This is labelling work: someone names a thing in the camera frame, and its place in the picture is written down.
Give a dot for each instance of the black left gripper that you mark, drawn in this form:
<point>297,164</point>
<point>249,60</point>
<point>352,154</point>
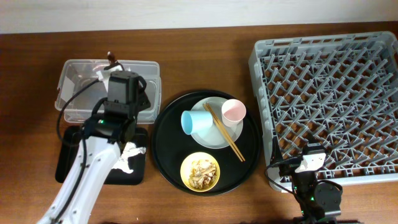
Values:
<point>143,102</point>

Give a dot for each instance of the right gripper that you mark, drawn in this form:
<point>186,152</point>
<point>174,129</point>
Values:
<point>288,167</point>

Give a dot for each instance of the brown snack wrapper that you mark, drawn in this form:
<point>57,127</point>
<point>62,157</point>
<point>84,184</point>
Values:
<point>111,58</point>

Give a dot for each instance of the white napkin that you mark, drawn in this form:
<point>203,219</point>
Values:
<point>130,150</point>

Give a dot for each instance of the pink plastic cup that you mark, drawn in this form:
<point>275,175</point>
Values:
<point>233,111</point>

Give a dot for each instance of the light blue plastic cup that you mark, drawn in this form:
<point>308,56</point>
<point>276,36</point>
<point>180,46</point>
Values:
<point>196,121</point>

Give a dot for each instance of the food scraps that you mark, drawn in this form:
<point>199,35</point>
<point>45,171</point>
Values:
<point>203,174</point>

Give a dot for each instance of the yellow bowl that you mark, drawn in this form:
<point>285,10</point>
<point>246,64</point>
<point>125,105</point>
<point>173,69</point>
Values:
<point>185,169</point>

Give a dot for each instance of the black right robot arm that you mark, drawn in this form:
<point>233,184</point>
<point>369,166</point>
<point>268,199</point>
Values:
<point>319,200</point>

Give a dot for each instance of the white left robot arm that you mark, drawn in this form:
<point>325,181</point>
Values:
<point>103,138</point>

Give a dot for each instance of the grey dishwasher rack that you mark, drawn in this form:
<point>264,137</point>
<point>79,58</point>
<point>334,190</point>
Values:
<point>340,89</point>

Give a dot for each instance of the clear plastic bin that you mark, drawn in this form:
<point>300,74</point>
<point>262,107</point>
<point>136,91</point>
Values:
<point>78,73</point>

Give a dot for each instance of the black rectangular tray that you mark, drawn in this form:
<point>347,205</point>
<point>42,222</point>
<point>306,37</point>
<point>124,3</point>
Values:
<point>115,177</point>

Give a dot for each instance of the black round tray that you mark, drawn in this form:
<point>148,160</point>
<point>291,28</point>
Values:
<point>170,146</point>

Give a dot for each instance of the grey round plate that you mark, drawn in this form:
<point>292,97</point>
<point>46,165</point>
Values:
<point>212,138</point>

